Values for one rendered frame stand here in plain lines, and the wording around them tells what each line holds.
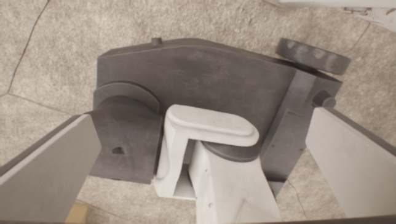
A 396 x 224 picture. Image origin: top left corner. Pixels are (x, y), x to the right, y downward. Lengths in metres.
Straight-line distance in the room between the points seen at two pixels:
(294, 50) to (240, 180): 0.36
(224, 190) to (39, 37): 0.67
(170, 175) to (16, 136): 0.70
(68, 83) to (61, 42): 0.13
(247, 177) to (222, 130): 0.10
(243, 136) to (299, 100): 0.22
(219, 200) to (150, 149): 0.15
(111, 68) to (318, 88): 0.51
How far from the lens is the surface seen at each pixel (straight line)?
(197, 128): 0.38
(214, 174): 0.36
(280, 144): 0.64
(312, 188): 1.22
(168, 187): 0.46
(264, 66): 0.53
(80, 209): 1.11
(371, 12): 0.56
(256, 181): 0.39
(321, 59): 0.57
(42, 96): 0.84
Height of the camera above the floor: 0.64
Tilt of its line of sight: 62 degrees down
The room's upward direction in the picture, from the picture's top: 170 degrees clockwise
